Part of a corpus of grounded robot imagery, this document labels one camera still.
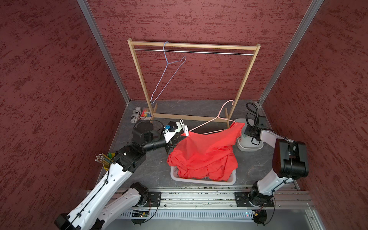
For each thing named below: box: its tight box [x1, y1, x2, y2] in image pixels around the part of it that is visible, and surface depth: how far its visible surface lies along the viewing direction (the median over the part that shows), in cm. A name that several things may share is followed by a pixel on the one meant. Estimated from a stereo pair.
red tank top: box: [166, 122, 246, 181], surface depth 79 cm
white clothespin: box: [179, 118, 189, 137], surface depth 61 cm
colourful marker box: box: [139, 108, 152, 120], surface depth 112 cm
